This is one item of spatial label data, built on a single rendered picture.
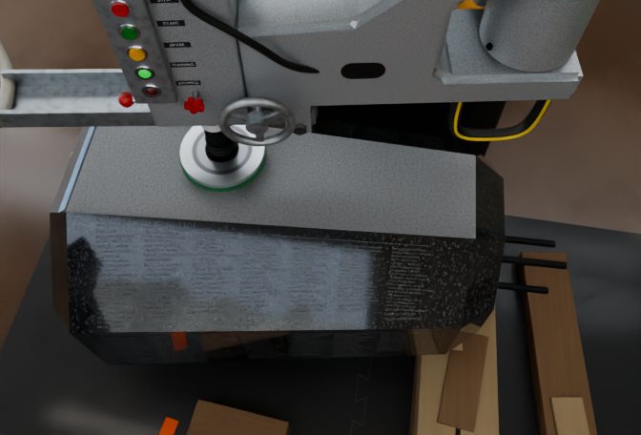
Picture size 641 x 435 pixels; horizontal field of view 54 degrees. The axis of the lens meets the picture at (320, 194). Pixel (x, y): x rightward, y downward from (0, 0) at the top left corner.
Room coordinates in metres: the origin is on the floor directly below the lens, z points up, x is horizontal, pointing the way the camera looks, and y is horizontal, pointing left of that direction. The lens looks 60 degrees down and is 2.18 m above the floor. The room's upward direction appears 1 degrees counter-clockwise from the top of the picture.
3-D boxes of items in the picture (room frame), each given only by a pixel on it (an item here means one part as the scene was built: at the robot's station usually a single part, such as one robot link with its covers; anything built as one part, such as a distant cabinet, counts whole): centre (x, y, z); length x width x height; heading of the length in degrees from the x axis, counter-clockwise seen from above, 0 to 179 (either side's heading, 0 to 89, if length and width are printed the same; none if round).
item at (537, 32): (0.89, -0.41, 1.34); 0.19 x 0.19 x 0.20
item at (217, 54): (0.87, 0.16, 1.32); 0.36 x 0.22 x 0.45; 91
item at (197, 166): (0.87, 0.24, 0.87); 0.21 x 0.21 x 0.01
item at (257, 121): (0.75, 0.12, 1.19); 0.15 x 0.10 x 0.15; 91
